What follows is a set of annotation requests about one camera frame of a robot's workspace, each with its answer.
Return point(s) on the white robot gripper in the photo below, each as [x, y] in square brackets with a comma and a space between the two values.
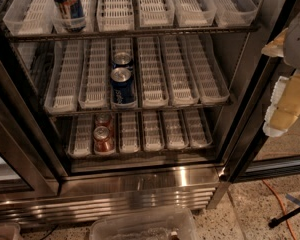
[298, 45]

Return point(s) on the blue Red Bull can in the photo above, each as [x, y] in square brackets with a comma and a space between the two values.
[72, 14]

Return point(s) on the front blue Pepsi can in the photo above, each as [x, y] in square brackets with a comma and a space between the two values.
[121, 80]

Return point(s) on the blue pepsi can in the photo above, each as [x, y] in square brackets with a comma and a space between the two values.
[121, 80]
[122, 60]

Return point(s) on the rear blue Pepsi can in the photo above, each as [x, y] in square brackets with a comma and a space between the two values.
[122, 60]

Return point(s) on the stainless steel fridge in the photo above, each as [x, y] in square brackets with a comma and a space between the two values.
[41, 184]

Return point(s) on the rear red soda can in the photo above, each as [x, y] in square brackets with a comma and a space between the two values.
[104, 119]

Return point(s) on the red soda can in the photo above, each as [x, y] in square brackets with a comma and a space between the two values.
[103, 140]
[104, 119]

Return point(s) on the front red soda can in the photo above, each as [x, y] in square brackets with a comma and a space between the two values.
[103, 140]

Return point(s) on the black tripod leg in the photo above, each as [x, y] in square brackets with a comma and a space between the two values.
[276, 221]

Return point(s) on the clear plastic bin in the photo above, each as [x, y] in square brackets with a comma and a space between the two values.
[153, 224]

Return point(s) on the small clear container corner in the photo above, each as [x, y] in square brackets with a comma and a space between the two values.
[10, 231]

